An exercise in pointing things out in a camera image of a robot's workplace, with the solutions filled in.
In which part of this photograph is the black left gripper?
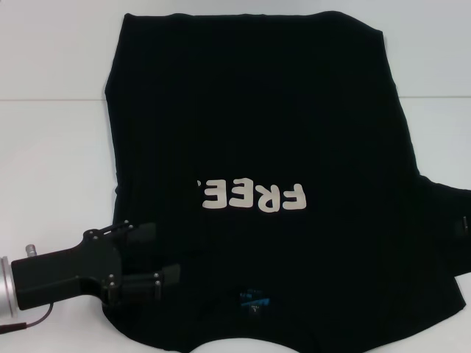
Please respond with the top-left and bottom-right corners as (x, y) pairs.
(10, 219), (182, 312)

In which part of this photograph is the black shirt with FREE print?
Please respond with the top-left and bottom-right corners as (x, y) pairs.
(102, 10), (471, 353)

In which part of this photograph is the dark red arm cable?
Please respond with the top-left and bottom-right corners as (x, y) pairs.
(0, 301), (57, 330)

